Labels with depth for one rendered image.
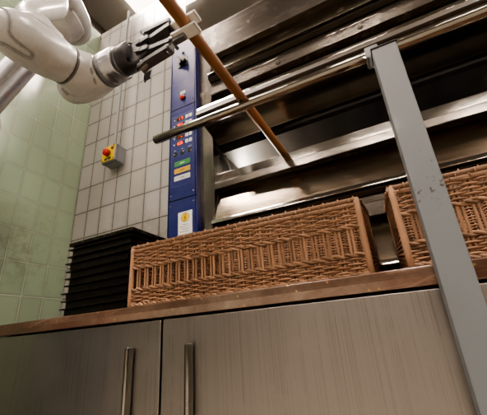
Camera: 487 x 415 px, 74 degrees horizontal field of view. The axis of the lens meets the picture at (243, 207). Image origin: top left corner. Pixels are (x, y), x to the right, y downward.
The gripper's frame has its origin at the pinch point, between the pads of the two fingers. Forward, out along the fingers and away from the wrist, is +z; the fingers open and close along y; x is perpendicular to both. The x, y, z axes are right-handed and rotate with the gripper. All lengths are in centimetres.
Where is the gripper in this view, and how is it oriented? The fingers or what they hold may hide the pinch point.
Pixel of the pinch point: (186, 27)
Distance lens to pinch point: 88.4
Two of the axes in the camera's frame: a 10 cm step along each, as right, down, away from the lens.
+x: -4.5, -3.2, -8.4
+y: 0.7, 9.2, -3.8
